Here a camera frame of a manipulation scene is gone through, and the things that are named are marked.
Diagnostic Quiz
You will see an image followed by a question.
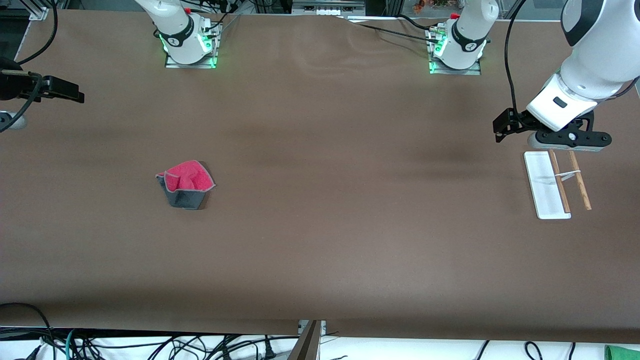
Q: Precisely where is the white rack with wooden bars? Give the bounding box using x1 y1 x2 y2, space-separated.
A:
523 149 593 220

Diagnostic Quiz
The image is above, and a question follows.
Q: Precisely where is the green cloth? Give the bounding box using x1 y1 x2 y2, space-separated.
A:
604 344 640 360

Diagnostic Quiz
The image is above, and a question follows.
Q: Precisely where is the aluminium frame strut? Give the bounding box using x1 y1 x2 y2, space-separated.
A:
287 320 327 360

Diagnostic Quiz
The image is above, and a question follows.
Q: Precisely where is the small orange clutter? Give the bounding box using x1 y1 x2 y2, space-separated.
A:
412 0 453 13

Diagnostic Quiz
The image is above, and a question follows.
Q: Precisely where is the aluminium corner bracket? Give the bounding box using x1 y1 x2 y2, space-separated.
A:
29 0 51 22

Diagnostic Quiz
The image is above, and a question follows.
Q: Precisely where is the white power strip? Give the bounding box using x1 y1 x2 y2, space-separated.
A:
292 0 366 16

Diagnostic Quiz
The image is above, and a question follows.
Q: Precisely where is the short black table cable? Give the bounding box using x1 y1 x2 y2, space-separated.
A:
397 14 436 32

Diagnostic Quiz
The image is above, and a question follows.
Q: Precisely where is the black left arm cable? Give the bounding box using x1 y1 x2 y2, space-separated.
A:
505 0 530 118

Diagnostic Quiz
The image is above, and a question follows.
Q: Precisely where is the pink and grey towel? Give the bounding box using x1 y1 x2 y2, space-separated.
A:
155 160 217 211

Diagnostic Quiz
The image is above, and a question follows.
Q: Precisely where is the long black table cable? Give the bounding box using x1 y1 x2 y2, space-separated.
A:
345 16 441 43

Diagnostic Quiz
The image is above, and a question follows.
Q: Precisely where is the black looped floor cable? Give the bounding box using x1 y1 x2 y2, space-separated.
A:
0 302 56 360

